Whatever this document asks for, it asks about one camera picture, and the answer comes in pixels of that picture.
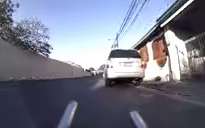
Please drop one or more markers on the white building with roof overhang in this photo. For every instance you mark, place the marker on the white building with roof overhang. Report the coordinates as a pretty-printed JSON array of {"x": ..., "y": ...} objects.
[{"x": 176, "y": 46}]

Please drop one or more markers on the white car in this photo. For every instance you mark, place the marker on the white car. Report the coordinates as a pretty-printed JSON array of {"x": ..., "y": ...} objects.
[{"x": 124, "y": 66}]

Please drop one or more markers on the grey asphalt road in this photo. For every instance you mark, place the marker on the grey asphalt road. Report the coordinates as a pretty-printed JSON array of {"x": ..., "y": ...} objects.
[{"x": 100, "y": 103}]

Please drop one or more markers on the trees behind wall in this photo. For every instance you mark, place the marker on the trees behind wall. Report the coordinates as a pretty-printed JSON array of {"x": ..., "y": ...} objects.
[{"x": 20, "y": 30}]

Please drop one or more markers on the robot's own part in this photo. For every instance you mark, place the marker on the robot's own part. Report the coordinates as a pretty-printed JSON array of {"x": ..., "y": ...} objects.
[
  {"x": 68, "y": 114},
  {"x": 138, "y": 119}
]

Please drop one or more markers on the grey pavement strip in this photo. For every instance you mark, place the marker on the grey pavement strip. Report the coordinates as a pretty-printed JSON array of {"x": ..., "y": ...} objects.
[{"x": 186, "y": 90}]

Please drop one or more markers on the long grey concrete wall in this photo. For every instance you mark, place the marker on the long grey concrete wall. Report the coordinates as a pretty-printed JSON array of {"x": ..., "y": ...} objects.
[{"x": 26, "y": 65}]

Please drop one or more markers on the utility pole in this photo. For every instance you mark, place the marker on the utility pole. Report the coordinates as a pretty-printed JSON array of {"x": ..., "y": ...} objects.
[{"x": 116, "y": 41}]

